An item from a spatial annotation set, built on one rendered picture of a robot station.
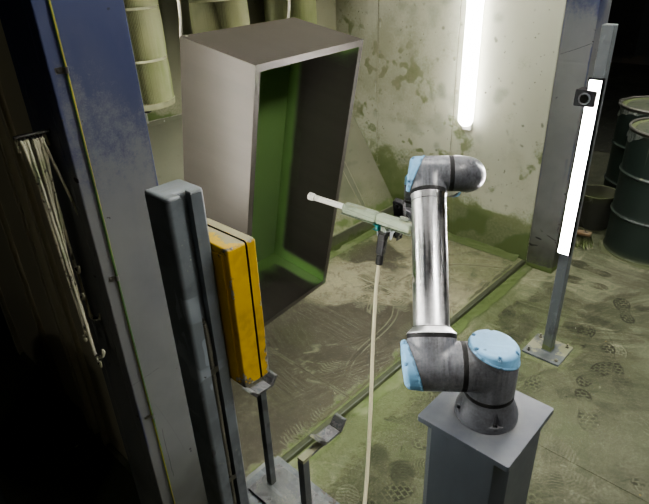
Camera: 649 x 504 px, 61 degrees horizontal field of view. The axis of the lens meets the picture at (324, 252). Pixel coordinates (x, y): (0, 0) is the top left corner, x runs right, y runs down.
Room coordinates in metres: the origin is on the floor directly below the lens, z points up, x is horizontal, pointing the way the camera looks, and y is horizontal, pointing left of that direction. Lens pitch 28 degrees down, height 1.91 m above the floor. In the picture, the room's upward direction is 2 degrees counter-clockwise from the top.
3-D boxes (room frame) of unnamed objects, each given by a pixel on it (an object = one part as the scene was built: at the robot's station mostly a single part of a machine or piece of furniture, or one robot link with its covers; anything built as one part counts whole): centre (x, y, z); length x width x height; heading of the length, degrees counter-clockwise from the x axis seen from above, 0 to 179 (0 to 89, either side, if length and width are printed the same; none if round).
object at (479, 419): (1.27, -0.49, 0.69); 0.19 x 0.19 x 0.10
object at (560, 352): (2.35, -1.19, 0.01); 0.20 x 0.20 x 0.01; 46
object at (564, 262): (2.35, -1.19, 0.82); 0.05 x 0.05 x 1.64; 46
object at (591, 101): (2.34, -1.14, 1.35); 0.09 x 0.07 x 0.07; 46
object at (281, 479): (0.83, 0.09, 0.95); 0.26 x 0.15 x 0.32; 46
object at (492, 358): (1.27, -0.48, 0.83); 0.17 x 0.15 x 0.18; 84
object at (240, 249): (0.75, 0.16, 1.42); 0.12 x 0.06 x 0.26; 46
